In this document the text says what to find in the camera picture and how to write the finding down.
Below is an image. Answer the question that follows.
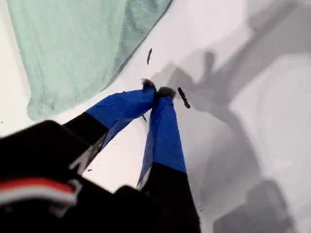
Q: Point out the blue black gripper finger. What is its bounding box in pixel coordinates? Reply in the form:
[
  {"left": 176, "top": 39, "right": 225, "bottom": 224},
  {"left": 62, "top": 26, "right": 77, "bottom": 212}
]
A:
[
  {"left": 62, "top": 78, "right": 158, "bottom": 152},
  {"left": 137, "top": 86, "right": 202, "bottom": 233}
]

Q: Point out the pale green T-shirt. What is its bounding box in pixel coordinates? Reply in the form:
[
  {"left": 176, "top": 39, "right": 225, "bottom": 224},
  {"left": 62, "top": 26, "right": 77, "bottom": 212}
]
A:
[{"left": 6, "top": 0, "right": 174, "bottom": 121}]

